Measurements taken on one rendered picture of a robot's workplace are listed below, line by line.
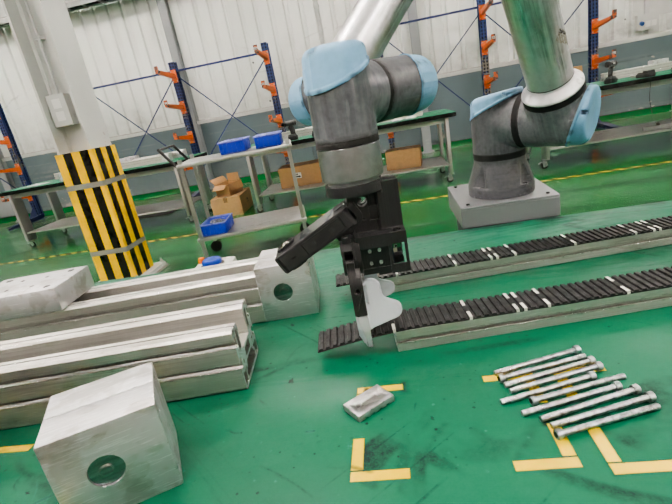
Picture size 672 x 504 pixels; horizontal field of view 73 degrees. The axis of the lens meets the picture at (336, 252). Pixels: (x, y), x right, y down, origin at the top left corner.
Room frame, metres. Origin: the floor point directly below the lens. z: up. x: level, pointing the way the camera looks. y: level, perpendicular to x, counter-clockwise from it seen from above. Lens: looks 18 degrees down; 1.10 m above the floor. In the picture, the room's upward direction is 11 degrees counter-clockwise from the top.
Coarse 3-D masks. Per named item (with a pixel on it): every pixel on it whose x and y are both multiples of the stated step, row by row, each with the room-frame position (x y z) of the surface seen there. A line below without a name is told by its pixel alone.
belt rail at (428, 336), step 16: (576, 304) 0.52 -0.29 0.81; (592, 304) 0.52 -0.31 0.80; (608, 304) 0.52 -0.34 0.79; (624, 304) 0.52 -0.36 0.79; (640, 304) 0.51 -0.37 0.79; (656, 304) 0.51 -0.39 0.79; (480, 320) 0.52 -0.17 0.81; (496, 320) 0.52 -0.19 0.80; (512, 320) 0.52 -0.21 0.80; (528, 320) 0.52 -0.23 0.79; (544, 320) 0.52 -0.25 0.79; (560, 320) 0.52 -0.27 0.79; (576, 320) 0.52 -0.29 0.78; (400, 336) 0.52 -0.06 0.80; (416, 336) 0.52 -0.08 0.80; (432, 336) 0.53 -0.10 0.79; (448, 336) 0.52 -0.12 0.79; (464, 336) 0.52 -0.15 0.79; (480, 336) 0.52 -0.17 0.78
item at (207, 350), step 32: (128, 320) 0.60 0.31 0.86; (160, 320) 0.58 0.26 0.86; (192, 320) 0.58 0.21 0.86; (224, 320) 0.58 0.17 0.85; (0, 352) 0.59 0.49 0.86; (32, 352) 0.59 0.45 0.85; (64, 352) 0.53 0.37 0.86; (96, 352) 0.52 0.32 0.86; (128, 352) 0.51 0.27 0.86; (160, 352) 0.51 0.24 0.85; (192, 352) 0.52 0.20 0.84; (224, 352) 0.50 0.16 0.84; (256, 352) 0.59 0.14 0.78; (0, 384) 0.53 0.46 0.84; (32, 384) 0.51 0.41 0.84; (64, 384) 0.51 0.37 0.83; (160, 384) 0.51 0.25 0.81; (192, 384) 0.51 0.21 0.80; (224, 384) 0.50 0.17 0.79; (0, 416) 0.52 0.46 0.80; (32, 416) 0.51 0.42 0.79
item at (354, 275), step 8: (352, 256) 0.52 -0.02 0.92; (352, 264) 0.51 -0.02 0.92; (352, 272) 0.51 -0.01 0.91; (360, 272) 0.51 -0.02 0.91; (352, 280) 0.50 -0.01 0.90; (360, 280) 0.50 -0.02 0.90; (352, 288) 0.50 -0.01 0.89; (360, 288) 0.50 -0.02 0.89; (352, 296) 0.50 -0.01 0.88; (360, 296) 0.50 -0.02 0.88; (360, 304) 0.51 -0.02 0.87; (360, 312) 0.51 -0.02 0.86
